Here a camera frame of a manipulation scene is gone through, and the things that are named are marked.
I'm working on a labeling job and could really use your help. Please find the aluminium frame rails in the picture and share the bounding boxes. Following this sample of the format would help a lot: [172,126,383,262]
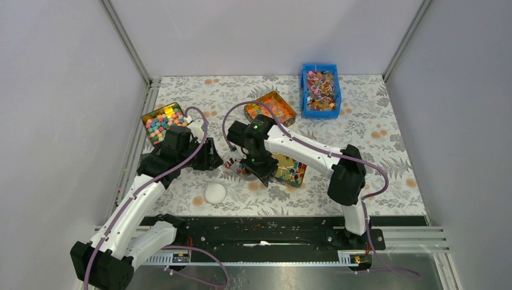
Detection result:
[83,1,156,226]

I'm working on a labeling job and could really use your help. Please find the floral tablecloth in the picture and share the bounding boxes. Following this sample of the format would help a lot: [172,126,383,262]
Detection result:
[149,75,427,216]

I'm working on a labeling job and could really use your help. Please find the white jar lid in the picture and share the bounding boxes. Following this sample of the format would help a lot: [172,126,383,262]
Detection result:
[205,183,226,205]

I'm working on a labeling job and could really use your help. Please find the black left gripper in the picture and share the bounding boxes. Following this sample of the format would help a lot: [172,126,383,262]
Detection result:
[179,137,223,171]

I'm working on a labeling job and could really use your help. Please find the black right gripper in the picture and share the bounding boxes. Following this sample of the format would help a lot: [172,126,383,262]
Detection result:
[240,150,279,188]

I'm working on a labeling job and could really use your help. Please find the metal scoop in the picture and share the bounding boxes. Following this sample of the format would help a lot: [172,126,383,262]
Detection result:
[240,157,264,178]

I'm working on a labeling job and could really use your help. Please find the grey slotted cable duct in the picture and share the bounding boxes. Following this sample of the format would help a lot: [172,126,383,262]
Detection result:
[143,247,363,267]

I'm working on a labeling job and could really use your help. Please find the green tin with star candies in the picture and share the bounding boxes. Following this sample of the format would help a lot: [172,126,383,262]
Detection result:
[141,102,191,146]

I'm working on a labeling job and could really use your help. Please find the blue plastic bin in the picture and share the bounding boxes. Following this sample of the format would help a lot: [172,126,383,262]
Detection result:
[300,63,342,119]

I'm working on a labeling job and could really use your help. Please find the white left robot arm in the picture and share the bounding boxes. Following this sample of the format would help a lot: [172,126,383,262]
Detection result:
[70,121,222,289]

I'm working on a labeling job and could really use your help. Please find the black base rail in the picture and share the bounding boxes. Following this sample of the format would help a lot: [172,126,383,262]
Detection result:
[133,214,387,264]

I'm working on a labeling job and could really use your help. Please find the green tin with gummy candies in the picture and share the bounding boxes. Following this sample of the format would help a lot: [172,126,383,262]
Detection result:
[244,91,296,127]

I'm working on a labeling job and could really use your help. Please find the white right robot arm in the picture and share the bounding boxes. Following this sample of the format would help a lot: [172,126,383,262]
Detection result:
[226,115,370,249]

